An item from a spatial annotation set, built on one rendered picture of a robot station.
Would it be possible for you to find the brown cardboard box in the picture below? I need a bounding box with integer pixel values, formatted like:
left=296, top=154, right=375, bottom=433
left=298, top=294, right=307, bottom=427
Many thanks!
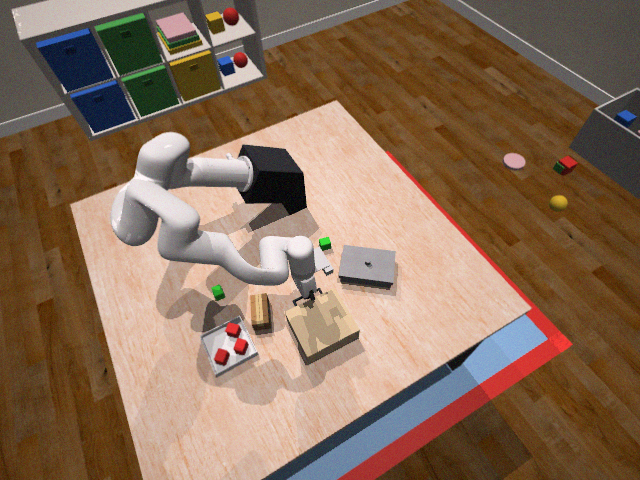
left=250, top=293, right=271, bottom=331

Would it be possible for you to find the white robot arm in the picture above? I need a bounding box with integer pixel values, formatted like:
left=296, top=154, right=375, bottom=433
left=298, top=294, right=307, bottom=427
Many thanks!
left=110, top=132, right=334, bottom=286

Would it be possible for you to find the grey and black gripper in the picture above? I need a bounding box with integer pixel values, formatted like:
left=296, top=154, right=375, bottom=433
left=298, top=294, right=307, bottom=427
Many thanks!
left=291, top=274, right=317, bottom=301

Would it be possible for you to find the red block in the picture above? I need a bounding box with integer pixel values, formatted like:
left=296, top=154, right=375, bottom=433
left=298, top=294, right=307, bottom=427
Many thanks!
left=225, top=323, right=241, bottom=338
left=214, top=348, right=230, bottom=366
left=233, top=338, right=249, bottom=355

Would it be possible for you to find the green block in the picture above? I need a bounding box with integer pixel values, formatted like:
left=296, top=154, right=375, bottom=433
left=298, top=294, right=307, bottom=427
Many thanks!
left=319, top=237, right=331, bottom=251
left=211, top=284, right=225, bottom=301

